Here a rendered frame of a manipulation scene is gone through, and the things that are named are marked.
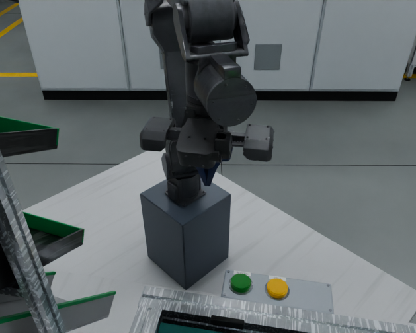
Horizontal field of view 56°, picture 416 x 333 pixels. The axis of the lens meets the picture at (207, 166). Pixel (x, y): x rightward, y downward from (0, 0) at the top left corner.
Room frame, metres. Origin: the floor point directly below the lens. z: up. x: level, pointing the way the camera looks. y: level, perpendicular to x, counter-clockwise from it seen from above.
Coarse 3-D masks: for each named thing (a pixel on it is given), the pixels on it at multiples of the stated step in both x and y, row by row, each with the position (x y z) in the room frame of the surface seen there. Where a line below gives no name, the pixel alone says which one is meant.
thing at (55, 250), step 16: (32, 224) 0.41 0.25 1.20; (48, 224) 0.41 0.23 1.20; (64, 224) 0.40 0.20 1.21; (48, 240) 0.38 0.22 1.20; (64, 240) 0.36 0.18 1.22; (80, 240) 0.38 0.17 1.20; (0, 256) 0.28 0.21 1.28; (48, 256) 0.33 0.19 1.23; (0, 272) 0.27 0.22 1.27; (0, 288) 0.26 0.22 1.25
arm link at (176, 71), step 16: (160, 16) 0.69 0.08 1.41; (160, 32) 0.69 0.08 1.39; (160, 48) 0.71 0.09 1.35; (176, 48) 0.69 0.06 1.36; (176, 64) 0.68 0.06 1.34; (176, 80) 0.67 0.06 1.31; (176, 96) 0.66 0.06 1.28; (176, 112) 0.65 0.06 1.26; (176, 144) 0.61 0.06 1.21; (176, 160) 0.60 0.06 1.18
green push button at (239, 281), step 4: (236, 276) 0.50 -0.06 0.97; (240, 276) 0.50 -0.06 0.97; (244, 276) 0.50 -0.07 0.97; (248, 276) 0.50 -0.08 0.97; (232, 280) 0.49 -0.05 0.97; (236, 280) 0.49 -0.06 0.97; (240, 280) 0.49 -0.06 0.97; (244, 280) 0.49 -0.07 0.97; (248, 280) 0.49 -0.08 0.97; (232, 284) 0.49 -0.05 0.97; (236, 284) 0.48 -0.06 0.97; (240, 284) 0.48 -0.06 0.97; (244, 284) 0.48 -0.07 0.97; (248, 284) 0.48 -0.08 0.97; (232, 288) 0.48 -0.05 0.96; (236, 288) 0.48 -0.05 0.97; (240, 288) 0.47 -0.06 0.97; (244, 288) 0.47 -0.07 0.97; (248, 288) 0.48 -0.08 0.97; (240, 292) 0.47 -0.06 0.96; (244, 292) 0.47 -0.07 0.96
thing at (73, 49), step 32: (32, 0) 3.26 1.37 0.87; (64, 0) 3.25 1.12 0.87; (96, 0) 3.25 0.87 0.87; (32, 32) 3.26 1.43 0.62; (64, 32) 3.25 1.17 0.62; (96, 32) 3.25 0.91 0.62; (64, 64) 3.25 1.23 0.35; (96, 64) 3.25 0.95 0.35; (64, 96) 3.29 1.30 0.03; (96, 96) 3.28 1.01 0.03; (128, 96) 3.28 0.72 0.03
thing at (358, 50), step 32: (352, 0) 3.23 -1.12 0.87; (384, 0) 3.23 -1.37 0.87; (320, 32) 3.25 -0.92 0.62; (352, 32) 3.23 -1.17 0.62; (384, 32) 3.23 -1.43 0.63; (320, 64) 3.24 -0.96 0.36; (352, 64) 3.23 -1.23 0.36; (384, 64) 3.23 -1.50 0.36; (320, 96) 3.27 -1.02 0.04; (352, 96) 3.26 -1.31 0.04; (384, 96) 3.26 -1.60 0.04
